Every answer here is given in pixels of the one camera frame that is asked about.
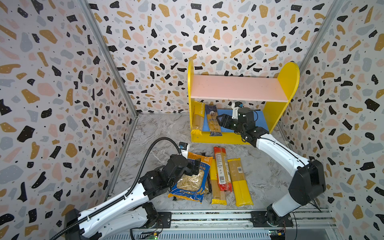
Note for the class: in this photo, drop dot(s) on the dark blue spaghetti pack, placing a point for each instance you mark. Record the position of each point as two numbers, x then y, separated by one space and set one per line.
213 124

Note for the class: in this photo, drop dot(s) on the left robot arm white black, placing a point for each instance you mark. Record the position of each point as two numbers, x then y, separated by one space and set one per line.
132 209

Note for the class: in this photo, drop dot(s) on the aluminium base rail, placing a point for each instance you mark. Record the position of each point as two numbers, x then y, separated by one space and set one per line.
302 224

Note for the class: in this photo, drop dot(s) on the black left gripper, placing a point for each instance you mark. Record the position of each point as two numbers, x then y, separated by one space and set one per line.
196 165

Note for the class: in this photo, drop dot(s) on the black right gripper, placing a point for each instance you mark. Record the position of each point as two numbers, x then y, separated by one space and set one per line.
231 121

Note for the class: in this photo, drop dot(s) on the blue orange orecchiette bag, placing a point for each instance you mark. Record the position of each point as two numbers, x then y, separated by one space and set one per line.
193 180

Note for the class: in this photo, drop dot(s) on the yellow shelf pink blue boards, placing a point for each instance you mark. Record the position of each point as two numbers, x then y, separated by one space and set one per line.
264 95

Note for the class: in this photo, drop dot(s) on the yellow Pastatime spaghetti pack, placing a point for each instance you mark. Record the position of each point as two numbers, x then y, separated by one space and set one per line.
198 118

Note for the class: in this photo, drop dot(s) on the aluminium corner post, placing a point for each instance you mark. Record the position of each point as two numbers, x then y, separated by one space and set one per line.
84 6
291 73

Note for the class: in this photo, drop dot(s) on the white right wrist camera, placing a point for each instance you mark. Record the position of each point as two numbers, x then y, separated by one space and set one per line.
237 106

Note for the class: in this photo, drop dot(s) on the plain yellow spaghetti pack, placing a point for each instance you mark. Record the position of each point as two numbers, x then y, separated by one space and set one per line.
239 183

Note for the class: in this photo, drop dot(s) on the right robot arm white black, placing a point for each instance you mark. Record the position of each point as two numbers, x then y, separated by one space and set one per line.
308 178

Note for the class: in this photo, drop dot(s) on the red spaghetti pack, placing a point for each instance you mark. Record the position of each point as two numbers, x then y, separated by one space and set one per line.
223 172

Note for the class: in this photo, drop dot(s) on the right aluminium corner post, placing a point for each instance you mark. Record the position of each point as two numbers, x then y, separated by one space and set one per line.
291 73

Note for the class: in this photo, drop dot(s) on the left aluminium corner post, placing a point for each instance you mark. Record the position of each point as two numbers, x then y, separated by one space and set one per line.
84 6

